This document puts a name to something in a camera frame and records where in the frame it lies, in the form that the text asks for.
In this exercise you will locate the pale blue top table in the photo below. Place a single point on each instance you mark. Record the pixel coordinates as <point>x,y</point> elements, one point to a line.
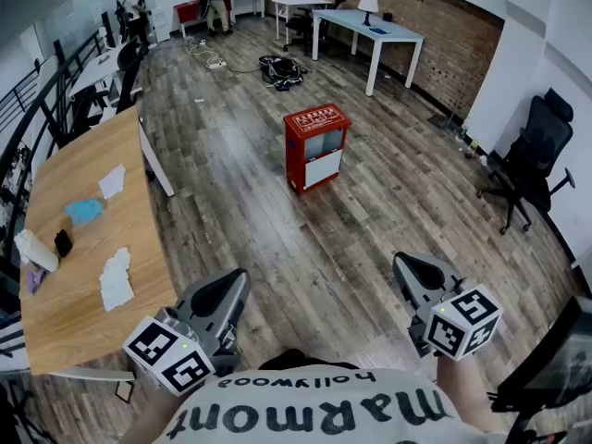
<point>398,35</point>

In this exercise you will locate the person's black shorts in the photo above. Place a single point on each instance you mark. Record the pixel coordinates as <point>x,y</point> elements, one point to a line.
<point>296,359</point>

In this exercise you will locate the purple cloth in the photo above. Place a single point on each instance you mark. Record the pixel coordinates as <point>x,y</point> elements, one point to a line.
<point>34,281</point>

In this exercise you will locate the person's right forearm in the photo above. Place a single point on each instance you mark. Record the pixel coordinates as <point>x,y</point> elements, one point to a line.
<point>462,386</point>

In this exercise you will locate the white standing desk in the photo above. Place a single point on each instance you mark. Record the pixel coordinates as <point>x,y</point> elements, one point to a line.
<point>99,60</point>

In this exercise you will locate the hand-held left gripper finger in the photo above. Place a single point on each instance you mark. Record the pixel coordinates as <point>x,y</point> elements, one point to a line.
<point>185,302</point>
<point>241,299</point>

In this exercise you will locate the small black table item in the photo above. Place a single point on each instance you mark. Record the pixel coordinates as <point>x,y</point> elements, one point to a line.
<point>388,17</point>

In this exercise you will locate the red low metal box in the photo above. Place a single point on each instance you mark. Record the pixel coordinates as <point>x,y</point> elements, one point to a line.
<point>187,13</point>

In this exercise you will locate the light wooden desk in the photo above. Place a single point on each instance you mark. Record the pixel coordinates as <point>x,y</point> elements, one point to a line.
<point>60,322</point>

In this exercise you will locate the small white table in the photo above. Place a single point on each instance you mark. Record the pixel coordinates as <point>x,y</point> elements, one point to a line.
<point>300,2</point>

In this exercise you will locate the person's left forearm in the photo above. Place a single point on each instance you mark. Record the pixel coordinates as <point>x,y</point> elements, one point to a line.
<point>148,428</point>

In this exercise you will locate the black metal railing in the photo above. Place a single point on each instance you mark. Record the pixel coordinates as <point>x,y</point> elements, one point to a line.
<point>59,58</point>

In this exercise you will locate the green bottle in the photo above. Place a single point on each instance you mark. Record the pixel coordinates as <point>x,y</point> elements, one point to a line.
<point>473,151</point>

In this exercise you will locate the blue cloth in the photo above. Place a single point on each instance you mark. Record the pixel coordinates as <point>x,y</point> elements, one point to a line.
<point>84,212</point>

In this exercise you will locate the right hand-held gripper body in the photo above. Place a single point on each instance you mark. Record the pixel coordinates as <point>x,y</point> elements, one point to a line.
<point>462,326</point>

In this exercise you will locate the white shade table lamp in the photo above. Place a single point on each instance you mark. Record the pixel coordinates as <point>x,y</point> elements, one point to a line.
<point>368,3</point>

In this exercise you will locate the red metal cabinet box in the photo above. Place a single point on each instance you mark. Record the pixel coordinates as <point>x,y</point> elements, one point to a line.
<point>296,164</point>

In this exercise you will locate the small black box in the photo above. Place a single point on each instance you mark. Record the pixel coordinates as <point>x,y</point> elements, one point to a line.
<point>64,244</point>

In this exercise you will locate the person's white printed shirt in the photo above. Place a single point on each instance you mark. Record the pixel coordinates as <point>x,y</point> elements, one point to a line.
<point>300,410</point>

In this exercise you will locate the black mesh office chair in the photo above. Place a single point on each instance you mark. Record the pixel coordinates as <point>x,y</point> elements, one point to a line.
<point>536,155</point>

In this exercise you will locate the black computer monitor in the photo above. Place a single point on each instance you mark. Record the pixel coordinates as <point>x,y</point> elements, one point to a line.
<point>107,28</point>

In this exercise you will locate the black framed screen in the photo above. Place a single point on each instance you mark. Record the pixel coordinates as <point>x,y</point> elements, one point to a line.
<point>555,359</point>

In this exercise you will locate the white paper roll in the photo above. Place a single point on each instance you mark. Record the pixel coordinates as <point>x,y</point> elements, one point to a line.
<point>39,253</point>

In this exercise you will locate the large white crumpled paper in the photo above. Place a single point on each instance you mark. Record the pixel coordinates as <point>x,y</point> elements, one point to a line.
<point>115,285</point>

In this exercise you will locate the small white crumpled paper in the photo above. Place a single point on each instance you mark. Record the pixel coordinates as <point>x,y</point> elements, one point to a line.
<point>112,183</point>

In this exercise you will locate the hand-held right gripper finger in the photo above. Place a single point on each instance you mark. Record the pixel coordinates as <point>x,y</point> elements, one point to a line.
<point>400,273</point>
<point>451,276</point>

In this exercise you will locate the black headrest office chair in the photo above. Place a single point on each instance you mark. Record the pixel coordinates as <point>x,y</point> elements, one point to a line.
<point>127,58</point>

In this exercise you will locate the black swivel chair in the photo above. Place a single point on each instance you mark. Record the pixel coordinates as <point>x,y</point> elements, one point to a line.
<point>300,23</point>

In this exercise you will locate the white power strip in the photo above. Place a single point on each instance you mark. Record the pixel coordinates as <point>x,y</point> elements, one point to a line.
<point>216,65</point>

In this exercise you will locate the blue flat item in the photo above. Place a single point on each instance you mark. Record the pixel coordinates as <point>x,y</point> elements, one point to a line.
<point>378,30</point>

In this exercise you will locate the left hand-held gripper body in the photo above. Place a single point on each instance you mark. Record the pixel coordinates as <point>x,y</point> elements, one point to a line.
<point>171,359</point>

